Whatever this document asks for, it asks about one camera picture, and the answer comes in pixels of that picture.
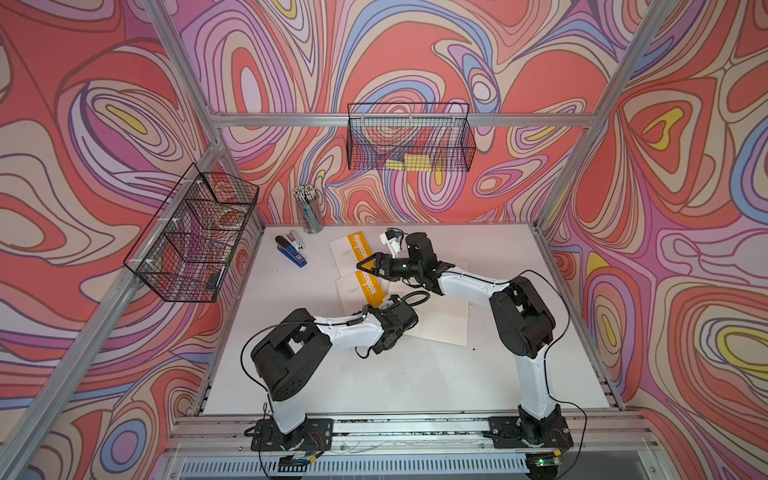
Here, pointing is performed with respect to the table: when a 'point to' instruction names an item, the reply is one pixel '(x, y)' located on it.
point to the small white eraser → (294, 237)
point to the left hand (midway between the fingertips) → (362, 317)
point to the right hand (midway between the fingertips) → (365, 276)
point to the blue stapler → (289, 252)
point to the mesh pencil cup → (310, 214)
